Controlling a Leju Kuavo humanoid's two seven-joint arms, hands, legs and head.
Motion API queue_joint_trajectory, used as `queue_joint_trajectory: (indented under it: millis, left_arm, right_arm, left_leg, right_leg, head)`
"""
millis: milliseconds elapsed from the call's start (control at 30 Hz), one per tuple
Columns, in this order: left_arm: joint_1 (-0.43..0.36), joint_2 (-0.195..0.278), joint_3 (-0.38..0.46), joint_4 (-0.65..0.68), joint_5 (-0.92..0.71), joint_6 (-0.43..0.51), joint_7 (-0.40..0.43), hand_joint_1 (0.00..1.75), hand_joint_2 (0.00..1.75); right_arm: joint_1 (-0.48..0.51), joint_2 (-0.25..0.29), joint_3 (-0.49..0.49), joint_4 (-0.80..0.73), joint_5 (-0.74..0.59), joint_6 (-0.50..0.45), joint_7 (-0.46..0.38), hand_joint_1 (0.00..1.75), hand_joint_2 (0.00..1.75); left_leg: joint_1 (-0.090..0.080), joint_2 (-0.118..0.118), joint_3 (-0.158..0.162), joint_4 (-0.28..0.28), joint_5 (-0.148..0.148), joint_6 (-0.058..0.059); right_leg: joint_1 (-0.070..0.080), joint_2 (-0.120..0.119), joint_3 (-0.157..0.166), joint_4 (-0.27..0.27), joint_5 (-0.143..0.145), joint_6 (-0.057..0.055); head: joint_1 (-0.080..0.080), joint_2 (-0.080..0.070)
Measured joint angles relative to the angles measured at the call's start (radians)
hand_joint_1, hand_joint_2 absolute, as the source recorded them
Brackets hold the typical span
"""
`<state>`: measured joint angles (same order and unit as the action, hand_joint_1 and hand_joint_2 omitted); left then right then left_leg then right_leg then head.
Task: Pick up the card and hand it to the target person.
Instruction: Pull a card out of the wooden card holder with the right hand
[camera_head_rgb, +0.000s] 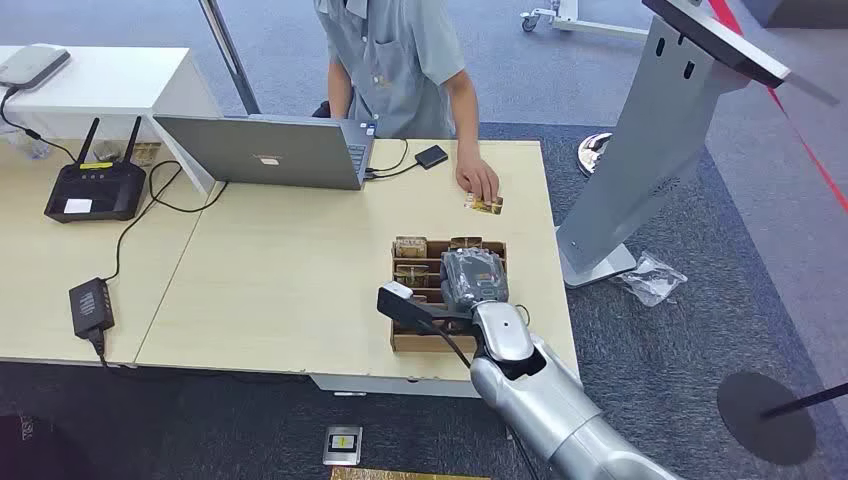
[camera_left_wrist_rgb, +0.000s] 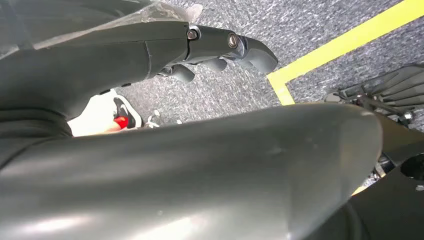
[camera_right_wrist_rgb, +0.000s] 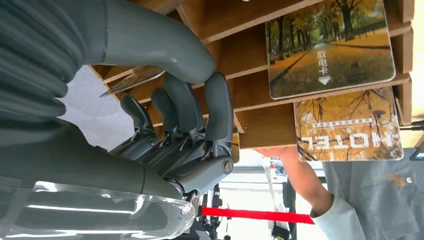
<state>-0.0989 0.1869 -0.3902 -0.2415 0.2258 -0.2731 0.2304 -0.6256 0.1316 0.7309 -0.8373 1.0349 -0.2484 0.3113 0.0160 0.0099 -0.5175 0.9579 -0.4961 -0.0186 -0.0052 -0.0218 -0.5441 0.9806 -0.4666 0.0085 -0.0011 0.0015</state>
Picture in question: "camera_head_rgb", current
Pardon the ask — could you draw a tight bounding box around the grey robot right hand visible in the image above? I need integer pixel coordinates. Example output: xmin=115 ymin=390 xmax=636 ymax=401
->
xmin=439 ymin=246 xmax=511 ymax=313

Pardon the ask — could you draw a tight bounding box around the wooden slotted card organizer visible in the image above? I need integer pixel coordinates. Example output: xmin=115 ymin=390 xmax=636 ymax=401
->
xmin=389 ymin=236 xmax=509 ymax=354

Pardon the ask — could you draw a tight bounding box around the person's left hand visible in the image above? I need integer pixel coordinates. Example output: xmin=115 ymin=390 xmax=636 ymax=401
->
xmin=455 ymin=146 xmax=501 ymax=205

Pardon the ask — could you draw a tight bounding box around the person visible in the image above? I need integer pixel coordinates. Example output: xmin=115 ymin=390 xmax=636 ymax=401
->
xmin=312 ymin=0 xmax=501 ymax=205

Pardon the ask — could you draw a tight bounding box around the round silver floor object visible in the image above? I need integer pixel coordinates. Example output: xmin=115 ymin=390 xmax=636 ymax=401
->
xmin=576 ymin=131 xmax=615 ymax=178

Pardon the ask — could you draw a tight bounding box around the clear plastic bag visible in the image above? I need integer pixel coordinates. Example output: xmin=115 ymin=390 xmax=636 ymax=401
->
xmin=610 ymin=250 xmax=689 ymax=309

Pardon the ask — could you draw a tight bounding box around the grey kiosk stand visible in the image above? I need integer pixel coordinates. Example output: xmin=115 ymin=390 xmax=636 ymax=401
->
xmin=555 ymin=0 xmax=841 ymax=290

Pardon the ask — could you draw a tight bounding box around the gold patterned sheet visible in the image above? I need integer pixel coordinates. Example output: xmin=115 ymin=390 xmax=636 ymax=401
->
xmin=329 ymin=466 xmax=493 ymax=480

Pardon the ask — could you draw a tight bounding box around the silver floor socket box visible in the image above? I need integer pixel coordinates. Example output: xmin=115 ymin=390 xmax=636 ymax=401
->
xmin=321 ymin=424 xmax=364 ymax=468

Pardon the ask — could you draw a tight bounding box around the grey laptop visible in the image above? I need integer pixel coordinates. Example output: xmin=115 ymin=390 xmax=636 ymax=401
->
xmin=152 ymin=113 xmax=378 ymax=193

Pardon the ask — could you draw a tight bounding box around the black round base with pole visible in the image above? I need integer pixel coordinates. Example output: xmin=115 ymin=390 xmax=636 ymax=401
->
xmin=716 ymin=370 xmax=848 ymax=468

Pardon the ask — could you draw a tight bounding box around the slanted metal pole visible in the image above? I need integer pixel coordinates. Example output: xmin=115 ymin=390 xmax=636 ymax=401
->
xmin=197 ymin=0 xmax=262 ymax=117

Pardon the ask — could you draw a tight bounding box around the black power adapter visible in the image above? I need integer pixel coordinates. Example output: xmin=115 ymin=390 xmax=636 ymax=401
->
xmin=68 ymin=277 xmax=116 ymax=340

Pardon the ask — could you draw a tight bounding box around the black router with antennas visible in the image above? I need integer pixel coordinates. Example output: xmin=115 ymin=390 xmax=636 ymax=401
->
xmin=43 ymin=116 xmax=148 ymax=225

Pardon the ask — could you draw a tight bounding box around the white cabinet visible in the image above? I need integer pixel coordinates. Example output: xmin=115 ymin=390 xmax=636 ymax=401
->
xmin=0 ymin=44 xmax=223 ymax=197

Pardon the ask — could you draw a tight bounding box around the flat grey device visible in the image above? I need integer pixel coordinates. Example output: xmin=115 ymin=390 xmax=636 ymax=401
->
xmin=0 ymin=43 xmax=72 ymax=92

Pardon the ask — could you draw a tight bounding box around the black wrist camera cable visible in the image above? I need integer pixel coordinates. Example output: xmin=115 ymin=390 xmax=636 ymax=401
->
xmin=430 ymin=323 xmax=476 ymax=370

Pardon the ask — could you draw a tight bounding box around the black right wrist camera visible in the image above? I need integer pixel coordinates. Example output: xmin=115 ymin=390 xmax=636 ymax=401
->
xmin=376 ymin=280 xmax=440 ymax=334

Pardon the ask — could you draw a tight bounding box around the black card reader cable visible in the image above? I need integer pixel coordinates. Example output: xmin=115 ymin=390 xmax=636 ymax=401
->
xmin=364 ymin=160 xmax=421 ymax=182

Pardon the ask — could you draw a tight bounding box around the black laptop cable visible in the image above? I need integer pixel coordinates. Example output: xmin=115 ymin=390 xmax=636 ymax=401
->
xmin=364 ymin=138 xmax=411 ymax=175

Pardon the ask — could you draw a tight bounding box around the white wheeled frame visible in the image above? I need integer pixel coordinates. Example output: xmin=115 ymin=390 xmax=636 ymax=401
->
xmin=519 ymin=0 xmax=652 ymax=42

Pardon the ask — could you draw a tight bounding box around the black adapter output cable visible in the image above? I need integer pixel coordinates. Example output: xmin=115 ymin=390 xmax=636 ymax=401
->
xmin=99 ymin=160 xmax=230 ymax=284

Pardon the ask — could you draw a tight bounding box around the black adapter mains cable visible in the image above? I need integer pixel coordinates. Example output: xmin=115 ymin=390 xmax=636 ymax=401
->
xmin=89 ymin=329 xmax=113 ymax=370

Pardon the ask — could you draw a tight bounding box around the black grey-device cable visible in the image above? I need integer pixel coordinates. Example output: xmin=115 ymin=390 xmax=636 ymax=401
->
xmin=0 ymin=86 xmax=81 ymax=164

